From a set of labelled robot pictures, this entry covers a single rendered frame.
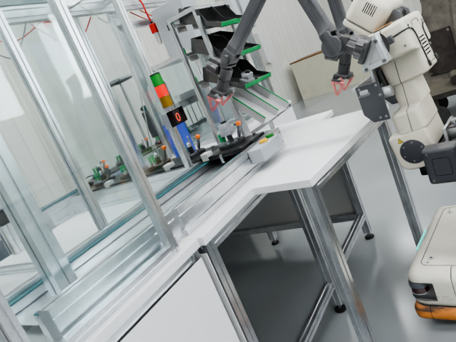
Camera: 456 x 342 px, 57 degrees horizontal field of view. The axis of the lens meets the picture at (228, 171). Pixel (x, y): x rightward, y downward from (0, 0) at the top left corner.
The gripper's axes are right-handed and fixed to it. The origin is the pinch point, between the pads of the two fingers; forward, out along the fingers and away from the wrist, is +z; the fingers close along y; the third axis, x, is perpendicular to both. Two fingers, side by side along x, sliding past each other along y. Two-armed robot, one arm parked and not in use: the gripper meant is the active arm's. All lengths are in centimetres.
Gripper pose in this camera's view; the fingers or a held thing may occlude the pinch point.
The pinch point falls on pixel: (217, 106)
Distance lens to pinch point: 203.0
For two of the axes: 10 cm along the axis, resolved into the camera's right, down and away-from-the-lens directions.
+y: -4.8, 4.0, -7.8
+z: -2.3, 8.0, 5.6
